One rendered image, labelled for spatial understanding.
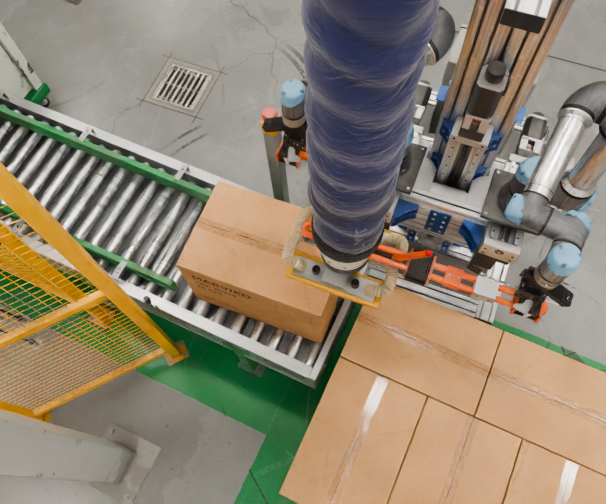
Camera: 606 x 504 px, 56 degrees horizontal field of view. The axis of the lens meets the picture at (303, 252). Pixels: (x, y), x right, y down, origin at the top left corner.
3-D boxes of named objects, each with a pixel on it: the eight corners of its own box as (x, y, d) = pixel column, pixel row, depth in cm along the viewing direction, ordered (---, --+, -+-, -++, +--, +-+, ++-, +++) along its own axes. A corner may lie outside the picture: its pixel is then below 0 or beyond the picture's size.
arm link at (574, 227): (559, 199, 153) (544, 231, 150) (600, 217, 151) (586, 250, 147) (548, 212, 161) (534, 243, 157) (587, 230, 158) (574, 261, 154)
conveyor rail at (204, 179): (-14, 107, 321) (-33, 85, 304) (-8, 100, 323) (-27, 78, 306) (366, 263, 275) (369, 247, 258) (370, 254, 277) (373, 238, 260)
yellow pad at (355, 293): (284, 277, 197) (283, 271, 192) (294, 252, 201) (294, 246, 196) (377, 310, 191) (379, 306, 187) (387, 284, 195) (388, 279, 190)
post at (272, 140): (277, 226, 330) (259, 121, 238) (282, 217, 332) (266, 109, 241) (288, 230, 329) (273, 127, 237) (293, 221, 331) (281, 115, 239)
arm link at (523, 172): (516, 167, 210) (528, 146, 197) (551, 182, 207) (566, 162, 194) (503, 192, 206) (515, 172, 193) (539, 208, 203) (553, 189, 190)
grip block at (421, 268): (401, 278, 185) (403, 272, 179) (410, 252, 188) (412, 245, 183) (426, 287, 183) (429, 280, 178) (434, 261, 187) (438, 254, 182)
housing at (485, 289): (469, 297, 181) (472, 293, 177) (474, 279, 184) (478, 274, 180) (491, 305, 180) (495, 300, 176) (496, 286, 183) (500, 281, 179)
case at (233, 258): (196, 298, 256) (175, 264, 219) (232, 223, 271) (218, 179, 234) (321, 344, 246) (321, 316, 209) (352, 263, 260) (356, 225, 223)
